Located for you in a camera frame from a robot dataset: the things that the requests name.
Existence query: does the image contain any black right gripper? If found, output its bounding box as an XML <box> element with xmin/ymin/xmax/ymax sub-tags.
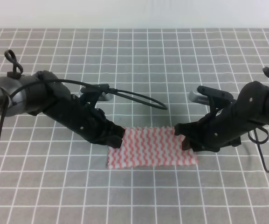
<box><xmin>174</xmin><ymin>102</ymin><xmax>242</xmax><ymax>154</ymax></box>

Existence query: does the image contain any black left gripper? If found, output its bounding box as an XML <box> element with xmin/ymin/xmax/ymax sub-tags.
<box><xmin>43</xmin><ymin>95</ymin><xmax>124</xmax><ymax>148</ymax></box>

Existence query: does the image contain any pink white wavy striped towel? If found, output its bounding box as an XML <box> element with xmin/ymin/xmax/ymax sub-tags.
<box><xmin>107</xmin><ymin>126</ymin><xmax>198</xmax><ymax>169</ymax></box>

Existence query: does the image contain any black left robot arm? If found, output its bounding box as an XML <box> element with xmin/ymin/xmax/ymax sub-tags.
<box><xmin>0</xmin><ymin>49</ymin><xmax>125</xmax><ymax>148</ymax></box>

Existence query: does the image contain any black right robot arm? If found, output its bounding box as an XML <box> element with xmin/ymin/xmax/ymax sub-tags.
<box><xmin>174</xmin><ymin>67</ymin><xmax>269</xmax><ymax>152</ymax></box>

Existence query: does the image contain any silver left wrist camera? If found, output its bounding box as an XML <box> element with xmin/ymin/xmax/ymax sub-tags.
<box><xmin>79</xmin><ymin>84</ymin><xmax>113</xmax><ymax>106</ymax></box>

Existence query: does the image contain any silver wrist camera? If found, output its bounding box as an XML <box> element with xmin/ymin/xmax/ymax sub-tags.
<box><xmin>79</xmin><ymin>84</ymin><xmax>113</xmax><ymax>106</ymax></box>
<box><xmin>189</xmin><ymin>85</ymin><xmax>234</xmax><ymax>110</ymax></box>

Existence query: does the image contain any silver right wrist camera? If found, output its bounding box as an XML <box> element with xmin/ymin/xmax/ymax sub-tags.
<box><xmin>189</xmin><ymin>85</ymin><xmax>234</xmax><ymax>110</ymax></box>

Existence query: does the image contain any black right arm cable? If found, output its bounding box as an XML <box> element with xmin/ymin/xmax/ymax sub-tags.
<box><xmin>247</xmin><ymin>126</ymin><xmax>269</xmax><ymax>173</ymax></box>

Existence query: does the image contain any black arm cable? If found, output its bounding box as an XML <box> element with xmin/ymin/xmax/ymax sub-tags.
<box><xmin>247</xmin><ymin>126</ymin><xmax>269</xmax><ymax>173</ymax></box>
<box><xmin>0</xmin><ymin>79</ymin><xmax>168</xmax><ymax>224</ymax></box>

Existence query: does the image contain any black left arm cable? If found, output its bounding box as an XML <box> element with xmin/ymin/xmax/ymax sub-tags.
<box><xmin>0</xmin><ymin>79</ymin><xmax>168</xmax><ymax>224</ymax></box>

